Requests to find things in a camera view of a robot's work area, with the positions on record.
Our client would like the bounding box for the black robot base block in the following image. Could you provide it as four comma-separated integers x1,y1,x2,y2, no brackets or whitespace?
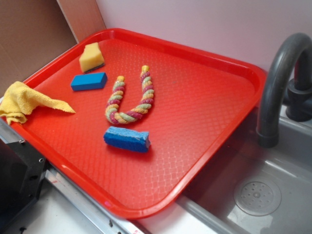
0,141,46,229

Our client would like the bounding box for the blue sponge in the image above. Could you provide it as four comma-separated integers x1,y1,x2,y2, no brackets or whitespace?
103,126,151,153

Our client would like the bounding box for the yellow sponge with dark pad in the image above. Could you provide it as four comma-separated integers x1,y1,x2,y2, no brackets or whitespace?
79,42,105,73

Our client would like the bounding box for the red plastic tray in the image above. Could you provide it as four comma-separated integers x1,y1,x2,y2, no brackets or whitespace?
11,29,266,219

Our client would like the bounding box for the blue rectangular block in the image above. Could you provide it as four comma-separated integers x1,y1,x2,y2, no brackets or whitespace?
71,72,108,91

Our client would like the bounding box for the grey plastic sink basin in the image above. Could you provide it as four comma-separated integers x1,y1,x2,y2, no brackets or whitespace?
177,110,312,234

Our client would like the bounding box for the grey toy faucet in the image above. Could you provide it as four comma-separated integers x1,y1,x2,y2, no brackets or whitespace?
256,33,312,148

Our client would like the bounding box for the yellow cloth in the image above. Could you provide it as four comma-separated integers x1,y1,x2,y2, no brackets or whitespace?
0,81,75,125

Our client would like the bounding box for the brown cardboard panel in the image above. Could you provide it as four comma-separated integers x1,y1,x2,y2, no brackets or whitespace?
0,0,106,95

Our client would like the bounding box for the multicolour twisted rope toy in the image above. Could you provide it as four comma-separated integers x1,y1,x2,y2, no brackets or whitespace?
105,65,155,125

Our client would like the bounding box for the aluminium rail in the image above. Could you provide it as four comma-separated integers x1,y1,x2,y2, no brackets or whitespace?
0,120,141,234

